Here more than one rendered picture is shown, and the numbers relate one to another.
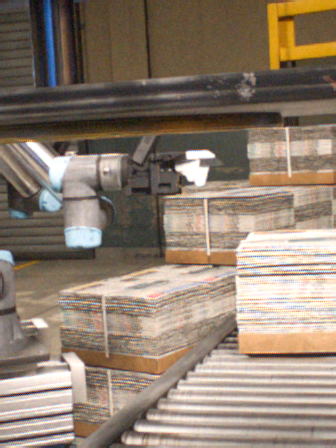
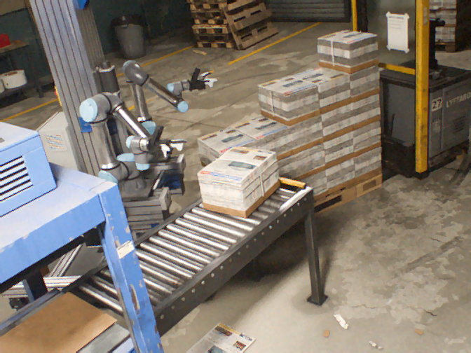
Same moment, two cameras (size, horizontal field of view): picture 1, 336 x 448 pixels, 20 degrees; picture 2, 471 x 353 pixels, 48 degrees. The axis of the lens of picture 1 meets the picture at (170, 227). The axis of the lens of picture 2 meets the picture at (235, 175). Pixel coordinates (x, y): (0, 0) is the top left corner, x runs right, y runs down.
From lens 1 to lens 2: 1.81 m
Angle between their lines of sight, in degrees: 33
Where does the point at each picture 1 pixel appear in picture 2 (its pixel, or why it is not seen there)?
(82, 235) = (139, 166)
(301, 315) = (221, 199)
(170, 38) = not seen: outside the picture
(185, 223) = (265, 99)
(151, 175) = (155, 150)
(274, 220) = (303, 102)
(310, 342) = (225, 210)
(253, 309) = (206, 195)
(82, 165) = (134, 142)
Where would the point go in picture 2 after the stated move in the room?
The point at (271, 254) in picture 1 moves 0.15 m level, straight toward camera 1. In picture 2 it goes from (208, 177) to (193, 190)
